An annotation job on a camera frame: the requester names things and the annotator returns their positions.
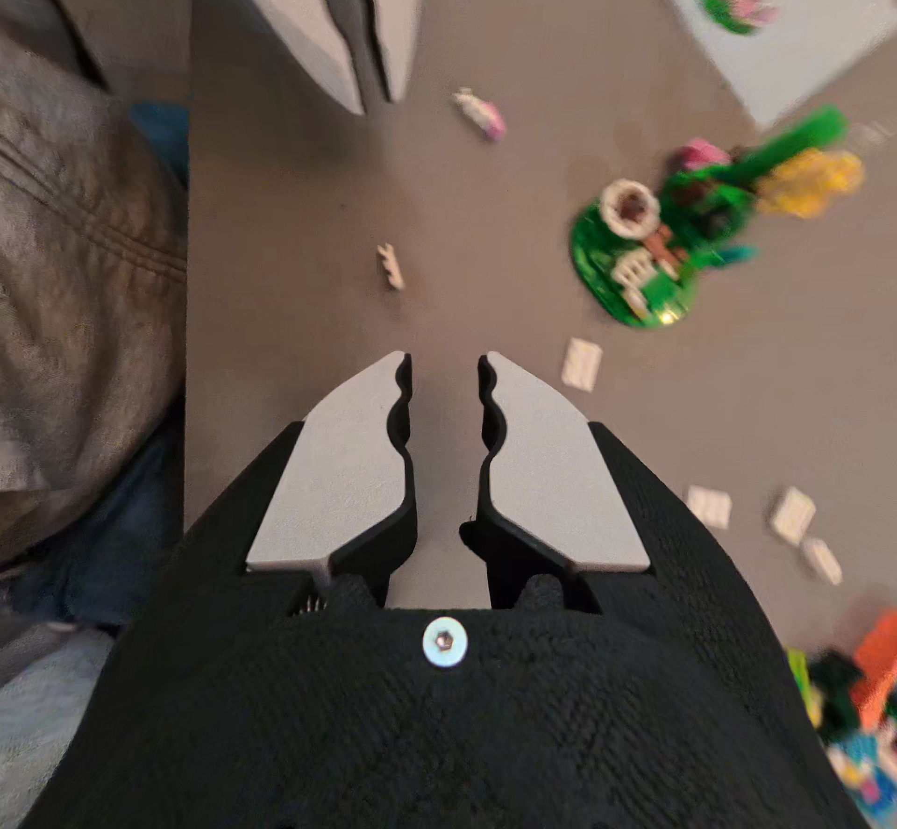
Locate blue jeans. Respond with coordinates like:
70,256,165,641
0,103,190,630

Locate pile of colourful lego bricks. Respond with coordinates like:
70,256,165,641
785,608,897,829

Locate green lego garden model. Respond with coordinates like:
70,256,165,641
569,106,866,330

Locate white lego clip piece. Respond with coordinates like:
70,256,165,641
376,243,407,292

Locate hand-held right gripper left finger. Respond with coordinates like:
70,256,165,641
245,351,419,609

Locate white lego plate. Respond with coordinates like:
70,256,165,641
561,337,604,393
685,486,733,530
769,487,817,546
801,538,844,586

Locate pink and white lego piece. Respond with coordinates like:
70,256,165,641
452,87,507,142

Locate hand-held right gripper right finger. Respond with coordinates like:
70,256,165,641
460,351,653,611

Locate lego instruction booklet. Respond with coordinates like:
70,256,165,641
638,0,897,130

